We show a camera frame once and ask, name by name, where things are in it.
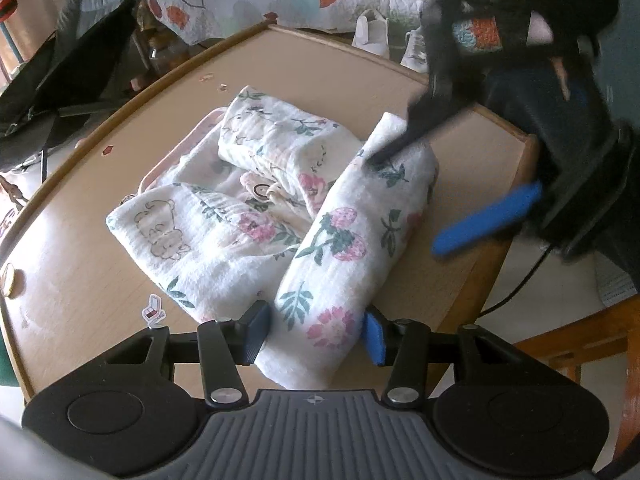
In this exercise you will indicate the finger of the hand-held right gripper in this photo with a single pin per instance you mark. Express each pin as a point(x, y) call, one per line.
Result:
point(485, 220)
point(415, 125)

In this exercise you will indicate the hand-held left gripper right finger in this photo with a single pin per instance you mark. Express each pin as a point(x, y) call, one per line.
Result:
point(376, 340)

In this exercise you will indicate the brown glass jar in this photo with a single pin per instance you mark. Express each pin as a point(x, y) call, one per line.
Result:
point(167, 57)

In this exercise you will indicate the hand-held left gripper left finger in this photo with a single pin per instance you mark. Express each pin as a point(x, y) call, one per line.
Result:
point(257, 332)

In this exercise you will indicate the wooden table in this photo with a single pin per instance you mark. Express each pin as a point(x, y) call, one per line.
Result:
point(75, 310)

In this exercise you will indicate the wooden chair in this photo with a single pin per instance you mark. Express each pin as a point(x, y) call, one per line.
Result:
point(590, 340)

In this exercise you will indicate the heart print quilt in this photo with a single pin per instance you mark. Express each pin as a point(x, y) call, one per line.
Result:
point(260, 0)

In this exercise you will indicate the small white sticker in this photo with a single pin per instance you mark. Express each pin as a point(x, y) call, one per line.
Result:
point(154, 308)

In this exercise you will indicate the white floral baby garment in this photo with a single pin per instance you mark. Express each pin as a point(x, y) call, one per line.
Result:
point(215, 240)

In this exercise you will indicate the small amber dish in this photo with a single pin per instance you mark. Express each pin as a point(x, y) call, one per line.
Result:
point(6, 280)

